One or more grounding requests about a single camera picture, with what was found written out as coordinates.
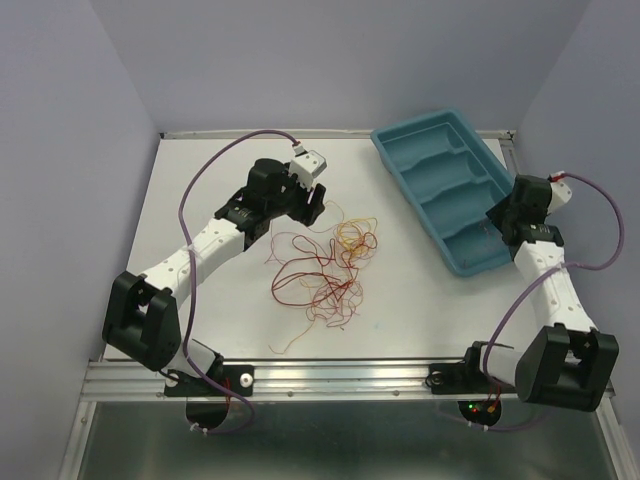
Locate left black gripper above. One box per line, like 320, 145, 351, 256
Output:
267, 162, 326, 227

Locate red yellow wires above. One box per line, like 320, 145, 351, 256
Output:
267, 199, 380, 355

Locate thick red wire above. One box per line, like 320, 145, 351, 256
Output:
270, 234, 331, 307

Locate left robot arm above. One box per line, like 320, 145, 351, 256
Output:
102, 152, 326, 394

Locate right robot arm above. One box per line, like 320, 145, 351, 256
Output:
460, 171, 625, 412

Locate teal plastic tray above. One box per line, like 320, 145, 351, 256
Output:
370, 109, 514, 277

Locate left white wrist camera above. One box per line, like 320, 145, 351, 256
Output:
288, 146, 327, 191

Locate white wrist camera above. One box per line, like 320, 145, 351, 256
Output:
547, 171, 572, 215
288, 146, 327, 191

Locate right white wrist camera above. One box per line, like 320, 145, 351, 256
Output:
547, 171, 572, 215

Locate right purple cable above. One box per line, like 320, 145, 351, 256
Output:
467, 172, 626, 434

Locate purple cable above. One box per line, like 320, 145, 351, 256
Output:
467, 172, 626, 434
178, 129, 256, 436

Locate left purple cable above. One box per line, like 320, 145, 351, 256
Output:
178, 129, 256, 436

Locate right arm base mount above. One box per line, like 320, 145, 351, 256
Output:
425, 341, 515, 395

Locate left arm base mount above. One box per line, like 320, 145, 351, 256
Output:
159, 341, 255, 398

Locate aluminium rail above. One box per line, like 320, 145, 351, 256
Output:
79, 355, 614, 401

